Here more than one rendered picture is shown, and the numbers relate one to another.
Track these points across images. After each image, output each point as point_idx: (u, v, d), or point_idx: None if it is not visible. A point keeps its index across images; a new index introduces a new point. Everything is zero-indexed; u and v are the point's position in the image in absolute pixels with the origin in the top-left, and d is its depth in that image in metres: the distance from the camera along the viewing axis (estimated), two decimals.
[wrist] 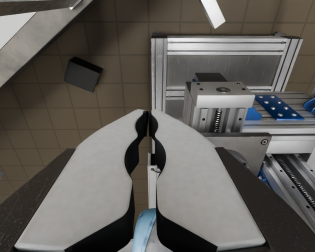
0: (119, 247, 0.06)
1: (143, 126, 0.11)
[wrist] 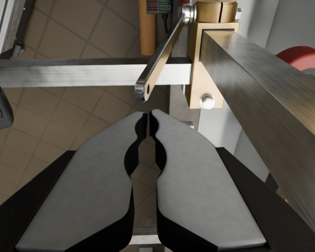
0: (119, 249, 0.06)
1: (143, 128, 0.11)
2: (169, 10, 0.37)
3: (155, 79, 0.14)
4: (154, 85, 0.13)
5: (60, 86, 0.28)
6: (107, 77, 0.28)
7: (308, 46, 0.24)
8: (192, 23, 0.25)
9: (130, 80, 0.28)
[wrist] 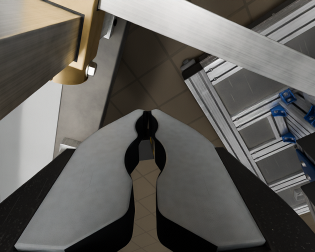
0: (119, 247, 0.06)
1: (143, 126, 0.11)
2: None
3: None
4: None
5: None
6: None
7: None
8: None
9: None
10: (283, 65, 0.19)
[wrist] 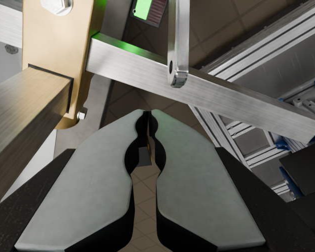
0: (119, 247, 0.06)
1: (143, 126, 0.11)
2: None
3: (178, 9, 0.08)
4: (175, 30, 0.08)
5: None
6: None
7: None
8: None
9: None
10: (250, 111, 0.21)
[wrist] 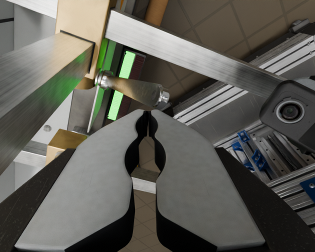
0: (119, 247, 0.06)
1: (143, 126, 0.11)
2: (125, 50, 0.39)
3: (145, 83, 0.13)
4: (148, 84, 0.13)
5: (230, 59, 0.25)
6: (176, 49, 0.24)
7: None
8: (100, 71, 0.27)
9: (153, 34, 0.23)
10: None
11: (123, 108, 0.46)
